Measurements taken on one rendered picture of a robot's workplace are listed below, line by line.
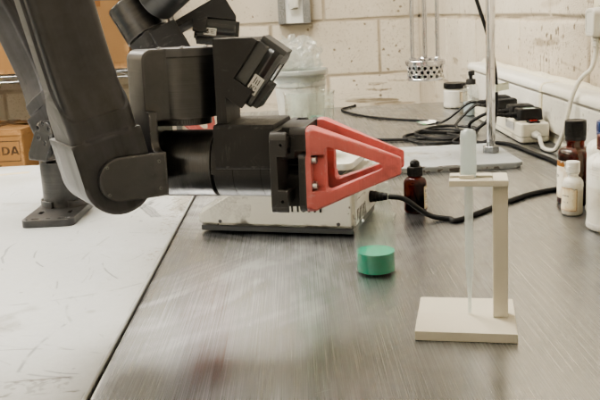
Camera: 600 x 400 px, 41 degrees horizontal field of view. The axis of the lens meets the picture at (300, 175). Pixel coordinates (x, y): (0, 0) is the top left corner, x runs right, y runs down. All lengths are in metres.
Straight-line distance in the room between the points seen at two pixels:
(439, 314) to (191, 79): 0.28
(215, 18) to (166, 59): 0.37
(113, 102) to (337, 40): 2.79
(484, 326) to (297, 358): 0.15
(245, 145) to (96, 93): 0.12
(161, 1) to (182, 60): 0.34
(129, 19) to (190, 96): 0.38
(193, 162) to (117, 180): 0.07
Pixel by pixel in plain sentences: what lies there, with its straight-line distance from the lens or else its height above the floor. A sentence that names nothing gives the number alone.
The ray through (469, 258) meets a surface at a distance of 0.68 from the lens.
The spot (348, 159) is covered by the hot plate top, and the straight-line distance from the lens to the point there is 0.97.
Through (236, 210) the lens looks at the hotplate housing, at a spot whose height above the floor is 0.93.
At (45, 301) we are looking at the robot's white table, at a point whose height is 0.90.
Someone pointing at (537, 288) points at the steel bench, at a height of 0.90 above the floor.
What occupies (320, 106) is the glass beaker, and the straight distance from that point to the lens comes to 0.97.
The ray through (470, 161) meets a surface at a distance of 0.66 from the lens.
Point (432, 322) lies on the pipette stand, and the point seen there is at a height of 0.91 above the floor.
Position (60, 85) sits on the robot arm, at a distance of 0.64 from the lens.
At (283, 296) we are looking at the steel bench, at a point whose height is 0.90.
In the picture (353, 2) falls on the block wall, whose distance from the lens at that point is 3.41.
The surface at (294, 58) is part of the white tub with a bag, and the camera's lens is 1.96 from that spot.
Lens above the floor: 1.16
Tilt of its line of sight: 11 degrees down
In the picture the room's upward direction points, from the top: 3 degrees counter-clockwise
